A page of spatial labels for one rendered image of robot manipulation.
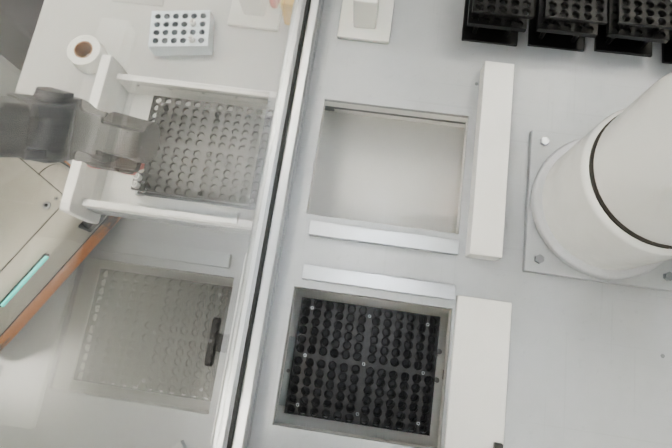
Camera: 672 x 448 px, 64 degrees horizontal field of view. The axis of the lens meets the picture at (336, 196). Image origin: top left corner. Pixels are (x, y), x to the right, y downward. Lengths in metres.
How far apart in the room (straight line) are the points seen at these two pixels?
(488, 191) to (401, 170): 0.21
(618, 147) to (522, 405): 0.40
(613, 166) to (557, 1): 0.35
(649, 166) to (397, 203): 0.47
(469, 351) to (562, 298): 0.17
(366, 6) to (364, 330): 0.52
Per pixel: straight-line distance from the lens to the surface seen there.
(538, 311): 0.88
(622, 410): 0.92
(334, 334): 0.91
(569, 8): 0.96
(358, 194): 0.98
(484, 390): 0.84
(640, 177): 0.66
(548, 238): 0.87
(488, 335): 0.84
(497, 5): 0.93
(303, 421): 0.95
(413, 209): 0.98
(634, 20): 1.03
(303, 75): 0.89
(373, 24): 0.96
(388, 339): 0.88
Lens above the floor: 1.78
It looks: 75 degrees down
